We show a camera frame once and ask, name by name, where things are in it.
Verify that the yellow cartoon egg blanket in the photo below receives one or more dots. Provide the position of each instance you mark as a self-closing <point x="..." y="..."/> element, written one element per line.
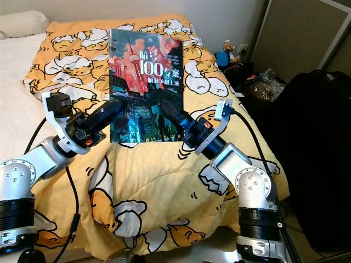
<point x="159" y="186"/>

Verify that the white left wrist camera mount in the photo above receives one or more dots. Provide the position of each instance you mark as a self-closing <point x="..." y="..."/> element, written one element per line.
<point x="57" y="103"/>

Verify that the cream long bolster pillow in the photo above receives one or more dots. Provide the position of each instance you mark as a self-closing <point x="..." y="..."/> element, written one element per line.
<point x="22" y="23"/>

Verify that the small blue toy figure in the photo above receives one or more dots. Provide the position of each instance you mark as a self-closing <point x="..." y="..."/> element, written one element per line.
<point x="225" y="53"/>

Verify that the grey robot leg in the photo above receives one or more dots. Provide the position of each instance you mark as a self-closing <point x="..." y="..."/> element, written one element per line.
<point x="120" y="257"/>

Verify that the white quilted mattress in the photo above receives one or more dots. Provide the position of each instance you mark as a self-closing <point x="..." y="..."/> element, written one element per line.
<point x="16" y="93"/>

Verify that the black bedside table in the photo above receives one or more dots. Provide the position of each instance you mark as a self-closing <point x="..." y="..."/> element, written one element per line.
<point x="238" y="74"/>

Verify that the white wall outlet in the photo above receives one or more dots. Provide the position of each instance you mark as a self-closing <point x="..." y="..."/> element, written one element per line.
<point x="243" y="49"/>

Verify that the grey wardrobe door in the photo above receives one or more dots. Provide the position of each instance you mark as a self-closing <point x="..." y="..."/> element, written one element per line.
<point x="296" y="33"/>

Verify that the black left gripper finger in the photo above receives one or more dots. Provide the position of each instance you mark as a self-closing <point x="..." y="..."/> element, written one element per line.
<point x="108" y="109"/>

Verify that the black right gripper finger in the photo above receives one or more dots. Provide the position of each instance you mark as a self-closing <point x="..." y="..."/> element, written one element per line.
<point x="173" y="112"/>

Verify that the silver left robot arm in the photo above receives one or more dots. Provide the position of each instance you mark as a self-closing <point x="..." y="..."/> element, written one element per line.
<point x="22" y="181"/>

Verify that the dark cover paperback book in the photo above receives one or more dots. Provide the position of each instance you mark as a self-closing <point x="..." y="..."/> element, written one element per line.
<point x="145" y="71"/>

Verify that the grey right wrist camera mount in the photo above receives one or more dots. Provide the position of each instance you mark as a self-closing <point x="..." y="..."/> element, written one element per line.
<point x="224" y="109"/>

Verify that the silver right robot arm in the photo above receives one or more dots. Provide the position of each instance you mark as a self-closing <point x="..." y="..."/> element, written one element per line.
<point x="252" y="186"/>

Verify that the black suitcase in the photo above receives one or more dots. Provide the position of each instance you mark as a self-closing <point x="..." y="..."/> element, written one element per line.
<point x="312" y="153"/>

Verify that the crumpled clear plastic bag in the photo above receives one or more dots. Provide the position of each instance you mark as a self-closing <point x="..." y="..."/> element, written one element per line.
<point x="266" y="85"/>

